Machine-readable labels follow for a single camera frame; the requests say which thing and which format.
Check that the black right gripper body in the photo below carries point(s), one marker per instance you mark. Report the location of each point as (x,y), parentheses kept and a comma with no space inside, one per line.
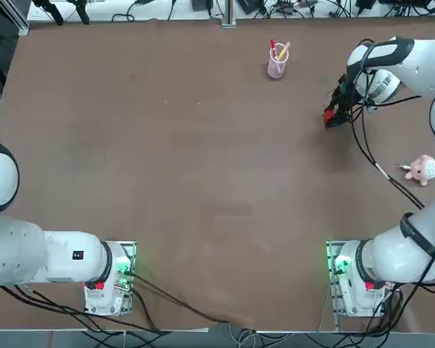
(347,93)

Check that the red magnetic block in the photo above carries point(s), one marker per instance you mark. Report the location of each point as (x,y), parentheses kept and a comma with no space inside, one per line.
(328,119)

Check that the blue magnetic block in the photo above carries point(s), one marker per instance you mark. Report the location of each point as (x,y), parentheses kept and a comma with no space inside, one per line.
(335,125)

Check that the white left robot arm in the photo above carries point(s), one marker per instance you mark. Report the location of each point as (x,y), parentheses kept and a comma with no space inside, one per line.
(58,257)

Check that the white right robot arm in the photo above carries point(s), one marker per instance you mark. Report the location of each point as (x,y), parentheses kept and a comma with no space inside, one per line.
(402,253)

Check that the clear pink cup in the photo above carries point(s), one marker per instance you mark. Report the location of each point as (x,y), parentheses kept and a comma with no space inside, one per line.
(275,70)

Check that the yellow pen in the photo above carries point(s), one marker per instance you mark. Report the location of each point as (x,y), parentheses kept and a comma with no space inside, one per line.
(283,51)

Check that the red capped marker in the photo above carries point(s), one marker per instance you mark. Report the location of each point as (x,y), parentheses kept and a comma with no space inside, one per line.
(273,49)

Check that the pink plush toy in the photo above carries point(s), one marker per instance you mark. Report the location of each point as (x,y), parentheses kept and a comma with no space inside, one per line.
(422,169)

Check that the black power adapter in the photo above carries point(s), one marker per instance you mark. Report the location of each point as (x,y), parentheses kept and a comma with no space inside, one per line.
(252,6)
(202,4)

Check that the black stand leg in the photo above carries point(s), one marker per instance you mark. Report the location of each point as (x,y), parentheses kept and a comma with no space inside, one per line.
(80,11)
(52,11)

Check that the aluminium camera post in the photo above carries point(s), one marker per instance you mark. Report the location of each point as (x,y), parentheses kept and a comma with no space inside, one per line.
(228,14)

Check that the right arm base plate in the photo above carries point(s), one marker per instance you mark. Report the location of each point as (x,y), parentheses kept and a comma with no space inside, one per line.
(333,261)

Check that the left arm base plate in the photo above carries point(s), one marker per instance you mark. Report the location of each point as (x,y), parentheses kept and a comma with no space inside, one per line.
(130,250)

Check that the aluminium corner bracket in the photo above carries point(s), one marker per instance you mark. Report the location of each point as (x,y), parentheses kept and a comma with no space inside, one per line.
(24,28)

